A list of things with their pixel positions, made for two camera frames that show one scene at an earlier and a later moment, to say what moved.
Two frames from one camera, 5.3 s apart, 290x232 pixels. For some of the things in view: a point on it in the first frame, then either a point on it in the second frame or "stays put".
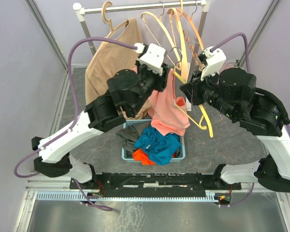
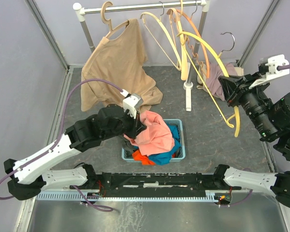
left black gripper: (162, 79) -> (137, 127)
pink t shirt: (168, 114) -> (157, 138)
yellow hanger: (204, 115) -> (236, 115)
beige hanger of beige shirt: (109, 21) stays put
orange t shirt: (140, 155) stays put
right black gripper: (192, 90) -> (229, 83)
